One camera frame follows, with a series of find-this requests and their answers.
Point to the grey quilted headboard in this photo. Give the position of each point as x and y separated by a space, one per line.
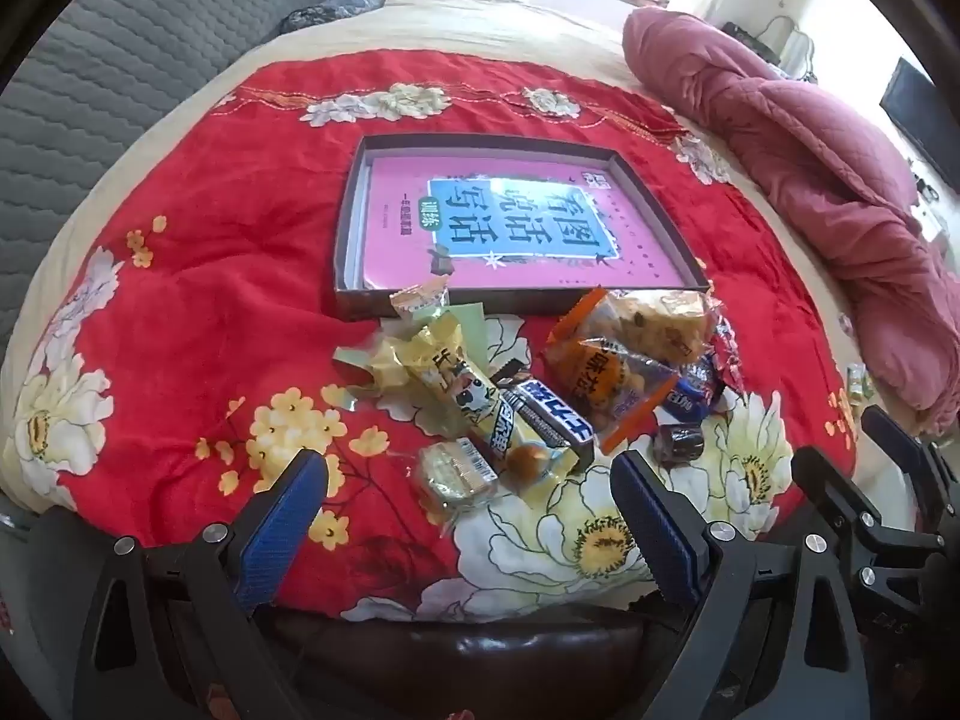
112 90

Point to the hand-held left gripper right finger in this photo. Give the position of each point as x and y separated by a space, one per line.
660 532

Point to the large puffed rice cake packet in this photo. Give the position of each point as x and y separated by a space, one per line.
652 322

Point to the dark floral pillow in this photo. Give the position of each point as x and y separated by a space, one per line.
330 13

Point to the pink book with blue label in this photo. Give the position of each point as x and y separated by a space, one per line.
405 240

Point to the black chocolate bar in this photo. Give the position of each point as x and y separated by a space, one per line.
547 416

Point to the blue cookie packet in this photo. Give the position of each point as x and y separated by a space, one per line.
690 394

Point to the small orange green packet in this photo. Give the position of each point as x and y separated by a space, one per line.
420 300

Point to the red floral blanket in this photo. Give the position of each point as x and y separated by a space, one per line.
210 262

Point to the small round candy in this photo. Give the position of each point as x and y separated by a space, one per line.
529 461

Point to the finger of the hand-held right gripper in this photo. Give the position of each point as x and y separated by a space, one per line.
829 487
896 442

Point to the pale green snack packet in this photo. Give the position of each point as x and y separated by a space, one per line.
469 322

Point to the dark brown leather footboard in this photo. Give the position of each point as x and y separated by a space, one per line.
465 660

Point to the clear pastry packet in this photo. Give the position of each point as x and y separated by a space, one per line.
454 476

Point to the dark brown candy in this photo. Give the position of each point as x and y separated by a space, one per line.
679 442

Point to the orange packet of round snacks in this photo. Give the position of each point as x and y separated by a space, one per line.
600 375

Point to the pink quilted duvet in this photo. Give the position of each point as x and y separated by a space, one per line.
810 165

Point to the long yellow candy packet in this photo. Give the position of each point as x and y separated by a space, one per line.
457 382

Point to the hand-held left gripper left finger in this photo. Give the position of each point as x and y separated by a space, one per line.
281 521

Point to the black flat television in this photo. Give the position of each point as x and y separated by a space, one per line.
919 116

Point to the small pale packet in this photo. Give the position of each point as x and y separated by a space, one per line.
859 382

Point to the shallow brown cardboard box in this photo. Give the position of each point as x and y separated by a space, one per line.
420 307

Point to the metal kettle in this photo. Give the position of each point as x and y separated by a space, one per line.
795 45

